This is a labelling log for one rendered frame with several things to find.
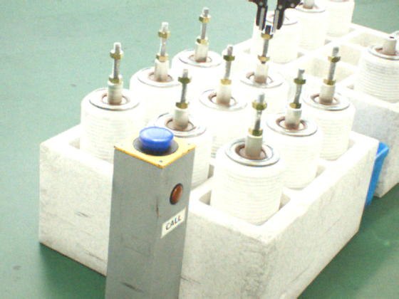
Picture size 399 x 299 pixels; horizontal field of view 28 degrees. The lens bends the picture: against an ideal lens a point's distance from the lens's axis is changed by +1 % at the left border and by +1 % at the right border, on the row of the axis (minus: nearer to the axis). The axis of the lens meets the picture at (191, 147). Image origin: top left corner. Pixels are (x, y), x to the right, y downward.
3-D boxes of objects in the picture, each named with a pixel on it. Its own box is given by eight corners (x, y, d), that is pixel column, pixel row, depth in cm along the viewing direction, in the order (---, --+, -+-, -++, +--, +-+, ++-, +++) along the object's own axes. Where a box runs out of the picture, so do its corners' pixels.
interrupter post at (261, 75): (270, 81, 129) (273, 63, 128) (261, 85, 127) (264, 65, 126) (258, 76, 130) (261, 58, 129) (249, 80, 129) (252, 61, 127)
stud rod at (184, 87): (176, 116, 110) (180, 66, 107) (181, 114, 111) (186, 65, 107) (180, 118, 110) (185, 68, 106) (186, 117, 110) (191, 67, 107)
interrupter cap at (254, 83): (291, 82, 130) (292, 78, 129) (264, 94, 124) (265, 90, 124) (255, 67, 134) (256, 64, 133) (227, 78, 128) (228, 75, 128)
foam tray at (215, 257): (358, 231, 138) (380, 139, 129) (249, 352, 108) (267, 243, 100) (175, 156, 155) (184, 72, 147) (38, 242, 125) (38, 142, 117)
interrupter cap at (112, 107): (125, 117, 112) (126, 113, 112) (79, 105, 114) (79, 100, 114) (147, 99, 118) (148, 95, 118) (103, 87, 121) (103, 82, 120)
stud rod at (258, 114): (249, 145, 104) (257, 94, 101) (249, 142, 105) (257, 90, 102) (257, 146, 104) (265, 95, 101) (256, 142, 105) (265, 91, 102)
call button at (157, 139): (179, 148, 92) (180, 132, 91) (159, 160, 89) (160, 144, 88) (151, 137, 94) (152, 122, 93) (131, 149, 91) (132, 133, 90)
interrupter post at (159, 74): (156, 83, 124) (157, 64, 122) (150, 77, 126) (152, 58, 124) (169, 82, 125) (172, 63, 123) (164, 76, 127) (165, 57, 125)
